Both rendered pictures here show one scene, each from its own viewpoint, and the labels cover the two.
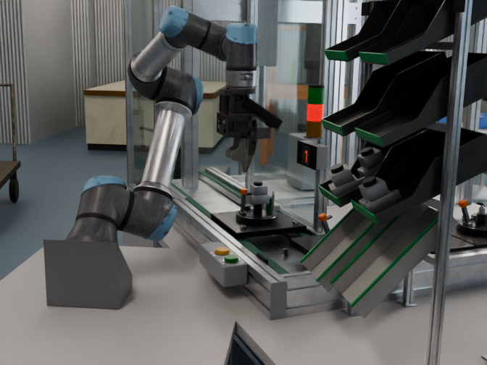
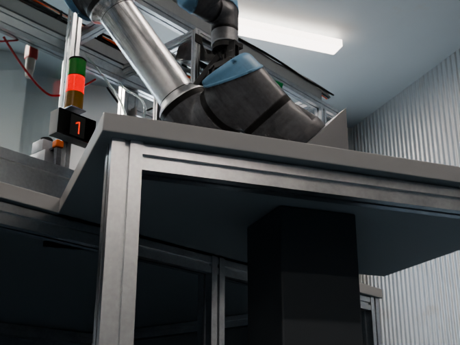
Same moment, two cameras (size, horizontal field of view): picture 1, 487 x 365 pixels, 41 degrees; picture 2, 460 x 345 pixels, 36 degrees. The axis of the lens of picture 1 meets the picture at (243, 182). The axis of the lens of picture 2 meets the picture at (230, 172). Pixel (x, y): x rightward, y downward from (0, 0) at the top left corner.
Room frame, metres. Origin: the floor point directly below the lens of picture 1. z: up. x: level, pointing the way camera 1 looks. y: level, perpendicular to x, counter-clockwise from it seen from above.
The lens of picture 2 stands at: (2.36, 1.54, 0.44)
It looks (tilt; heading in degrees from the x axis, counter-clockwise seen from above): 20 degrees up; 244
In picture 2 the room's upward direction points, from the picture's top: straight up
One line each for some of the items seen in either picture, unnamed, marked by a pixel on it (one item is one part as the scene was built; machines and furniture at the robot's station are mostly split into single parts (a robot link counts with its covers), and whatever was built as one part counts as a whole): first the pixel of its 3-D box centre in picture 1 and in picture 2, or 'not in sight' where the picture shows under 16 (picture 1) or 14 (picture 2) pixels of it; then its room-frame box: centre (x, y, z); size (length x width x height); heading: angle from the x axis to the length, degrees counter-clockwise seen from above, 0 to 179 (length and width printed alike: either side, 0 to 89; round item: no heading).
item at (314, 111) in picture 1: (315, 112); (75, 85); (1.97, -0.21, 1.33); 0.05 x 0.05 x 0.05
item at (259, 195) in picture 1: (260, 192); (42, 153); (2.07, -0.06, 1.06); 0.08 x 0.04 x 0.07; 112
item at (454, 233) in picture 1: (481, 216); not in sight; (1.98, -0.75, 1.01); 0.24 x 0.24 x 0.13; 22
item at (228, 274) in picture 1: (222, 262); not in sight; (1.75, 0.06, 0.93); 0.21 x 0.07 x 0.06; 22
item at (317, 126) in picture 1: (314, 128); (73, 102); (1.97, -0.21, 1.28); 0.05 x 0.05 x 0.05
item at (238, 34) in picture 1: (241, 46); (224, 16); (1.62, 0.01, 1.53); 0.09 x 0.08 x 0.11; 19
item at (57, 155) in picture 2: (245, 200); (55, 157); (2.05, -0.01, 1.04); 0.04 x 0.02 x 0.08; 112
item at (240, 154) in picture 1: (240, 155); not in sight; (1.60, 0.01, 1.27); 0.06 x 0.03 x 0.09; 112
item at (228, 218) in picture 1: (256, 221); not in sight; (2.06, -0.05, 0.96); 0.24 x 0.24 x 0.02; 22
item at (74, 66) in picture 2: (316, 95); (77, 69); (1.97, -0.21, 1.38); 0.05 x 0.05 x 0.05
